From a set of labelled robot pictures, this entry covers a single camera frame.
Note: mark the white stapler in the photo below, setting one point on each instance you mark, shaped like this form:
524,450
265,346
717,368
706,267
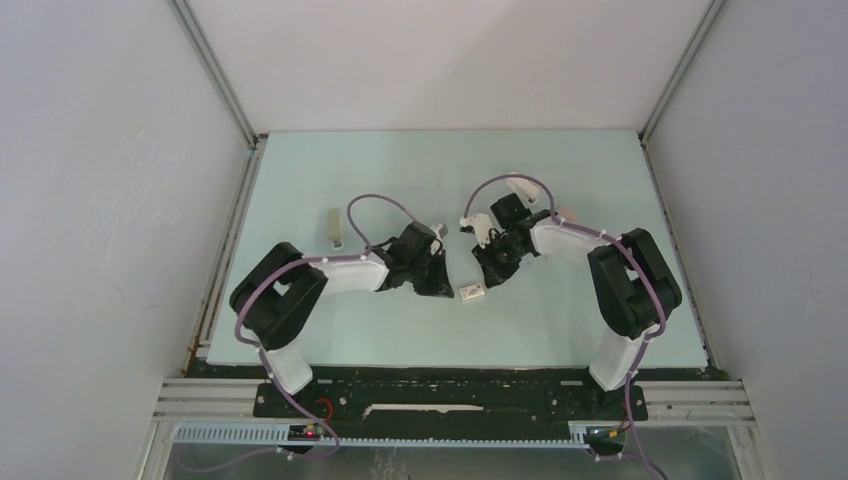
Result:
527,190

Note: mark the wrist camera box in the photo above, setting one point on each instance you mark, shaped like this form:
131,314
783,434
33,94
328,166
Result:
482,227
440,230

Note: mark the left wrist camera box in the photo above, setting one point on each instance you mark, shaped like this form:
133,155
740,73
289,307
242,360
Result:
440,230

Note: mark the small pink stapler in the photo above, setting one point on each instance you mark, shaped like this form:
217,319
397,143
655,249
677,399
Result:
567,215

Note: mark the beige stapler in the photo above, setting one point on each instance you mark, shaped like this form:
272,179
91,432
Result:
335,229

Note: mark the white cable duct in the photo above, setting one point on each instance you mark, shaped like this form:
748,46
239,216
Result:
279,435

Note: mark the small white staple box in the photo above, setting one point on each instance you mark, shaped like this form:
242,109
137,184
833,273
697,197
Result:
471,292

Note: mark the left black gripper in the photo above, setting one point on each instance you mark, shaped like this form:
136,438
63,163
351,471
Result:
439,285

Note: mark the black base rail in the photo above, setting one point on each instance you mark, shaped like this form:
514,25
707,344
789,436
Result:
453,403

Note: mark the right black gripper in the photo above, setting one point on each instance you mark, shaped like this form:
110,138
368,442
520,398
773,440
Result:
495,273

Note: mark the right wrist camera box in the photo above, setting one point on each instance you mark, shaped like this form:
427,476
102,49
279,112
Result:
482,227

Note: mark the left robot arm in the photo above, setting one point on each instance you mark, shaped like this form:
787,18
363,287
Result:
276,298

